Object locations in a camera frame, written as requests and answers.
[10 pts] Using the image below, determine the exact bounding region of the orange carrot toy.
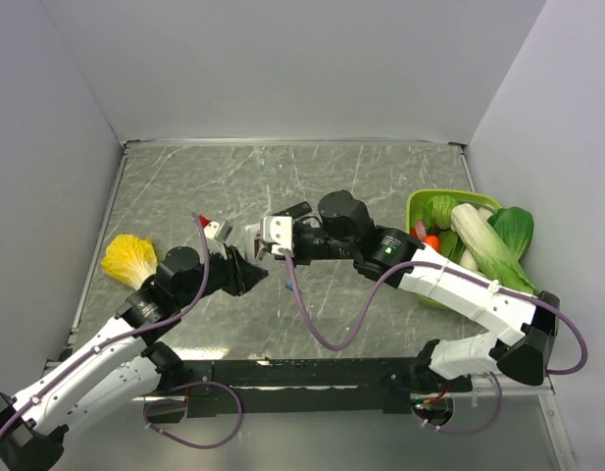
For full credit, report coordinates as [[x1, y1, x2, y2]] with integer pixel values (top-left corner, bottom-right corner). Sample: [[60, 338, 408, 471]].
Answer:
[[423, 235, 440, 251]]

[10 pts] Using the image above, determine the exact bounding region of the black mounting base plate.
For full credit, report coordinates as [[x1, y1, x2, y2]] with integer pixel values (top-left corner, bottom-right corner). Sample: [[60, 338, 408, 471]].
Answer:
[[123, 356, 473, 418]]

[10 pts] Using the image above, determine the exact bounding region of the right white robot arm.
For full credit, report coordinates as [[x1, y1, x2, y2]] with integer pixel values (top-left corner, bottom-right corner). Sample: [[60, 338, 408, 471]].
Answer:
[[263, 190, 558, 391]]

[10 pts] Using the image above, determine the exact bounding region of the white remote control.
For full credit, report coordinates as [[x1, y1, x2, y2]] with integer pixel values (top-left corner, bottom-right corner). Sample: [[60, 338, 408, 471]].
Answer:
[[242, 223, 266, 264]]

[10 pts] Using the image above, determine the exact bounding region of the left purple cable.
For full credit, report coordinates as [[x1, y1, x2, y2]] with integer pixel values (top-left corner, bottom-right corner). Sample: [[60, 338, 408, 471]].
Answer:
[[0, 211, 244, 450]]

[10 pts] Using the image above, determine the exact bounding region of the large bok choy toy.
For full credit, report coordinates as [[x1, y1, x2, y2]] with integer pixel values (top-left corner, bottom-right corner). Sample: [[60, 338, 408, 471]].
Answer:
[[450, 203, 537, 294]]

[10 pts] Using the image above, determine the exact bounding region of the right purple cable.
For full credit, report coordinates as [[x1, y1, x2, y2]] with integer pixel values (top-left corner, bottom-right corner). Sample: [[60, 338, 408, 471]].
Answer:
[[281, 247, 588, 436]]

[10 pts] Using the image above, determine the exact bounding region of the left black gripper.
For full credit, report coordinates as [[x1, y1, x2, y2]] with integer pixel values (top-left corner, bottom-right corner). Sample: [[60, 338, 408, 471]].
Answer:
[[176, 240, 268, 308]]

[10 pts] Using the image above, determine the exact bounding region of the green cabbage toy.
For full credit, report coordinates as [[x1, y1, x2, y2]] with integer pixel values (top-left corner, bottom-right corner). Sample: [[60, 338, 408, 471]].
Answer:
[[423, 195, 459, 231]]

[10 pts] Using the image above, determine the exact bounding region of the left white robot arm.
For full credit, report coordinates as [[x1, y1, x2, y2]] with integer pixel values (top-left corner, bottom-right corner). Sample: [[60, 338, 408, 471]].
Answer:
[[0, 246, 269, 470]]

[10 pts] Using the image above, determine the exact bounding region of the purple cable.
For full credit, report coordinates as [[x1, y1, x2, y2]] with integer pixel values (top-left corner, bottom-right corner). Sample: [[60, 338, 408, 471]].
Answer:
[[0, 211, 244, 450], [281, 247, 588, 436]]

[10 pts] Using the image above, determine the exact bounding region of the pink radish toy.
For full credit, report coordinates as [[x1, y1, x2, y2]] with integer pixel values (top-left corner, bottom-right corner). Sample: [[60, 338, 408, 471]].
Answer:
[[414, 220, 428, 240]]

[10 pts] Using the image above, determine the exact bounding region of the green plastic basket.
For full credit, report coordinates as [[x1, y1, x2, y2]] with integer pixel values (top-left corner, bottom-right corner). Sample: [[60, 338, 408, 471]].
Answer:
[[405, 189, 503, 310]]

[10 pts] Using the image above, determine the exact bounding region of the small bok choy toy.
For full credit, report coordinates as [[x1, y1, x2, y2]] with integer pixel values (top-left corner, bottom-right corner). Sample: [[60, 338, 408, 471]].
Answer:
[[459, 249, 479, 273]]

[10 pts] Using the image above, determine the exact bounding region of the yellow cabbage toy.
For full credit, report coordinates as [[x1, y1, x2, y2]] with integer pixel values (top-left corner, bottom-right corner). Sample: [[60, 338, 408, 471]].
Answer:
[[100, 234, 158, 289]]

